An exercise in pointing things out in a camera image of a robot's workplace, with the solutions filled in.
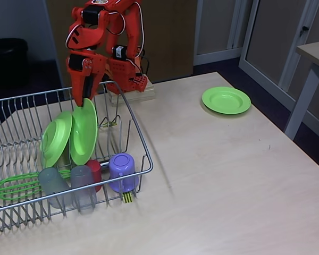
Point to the green plastic plate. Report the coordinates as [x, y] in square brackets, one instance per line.
[82, 132]
[223, 99]
[55, 140]

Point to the red plastic cup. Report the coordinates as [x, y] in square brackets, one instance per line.
[95, 170]

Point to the purple plastic mug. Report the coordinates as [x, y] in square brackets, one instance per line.
[121, 166]

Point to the grey translucent plastic cup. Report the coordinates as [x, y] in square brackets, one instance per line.
[53, 186]
[82, 186]

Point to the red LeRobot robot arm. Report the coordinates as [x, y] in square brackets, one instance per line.
[133, 32]

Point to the orange table clamp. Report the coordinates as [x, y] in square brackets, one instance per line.
[109, 74]

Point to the yellow black striped tape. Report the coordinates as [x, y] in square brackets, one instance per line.
[127, 197]
[110, 124]

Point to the wooden base block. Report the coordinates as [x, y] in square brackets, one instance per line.
[149, 93]

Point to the brown cork board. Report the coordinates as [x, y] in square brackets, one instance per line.
[162, 40]

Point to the black waste bin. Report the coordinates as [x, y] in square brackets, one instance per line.
[8, 61]

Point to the grey tambour cabinet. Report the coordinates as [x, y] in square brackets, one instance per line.
[215, 26]

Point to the grey cabinet with lock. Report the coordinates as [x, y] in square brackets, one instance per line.
[281, 40]

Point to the beige side table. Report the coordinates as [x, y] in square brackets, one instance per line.
[316, 50]

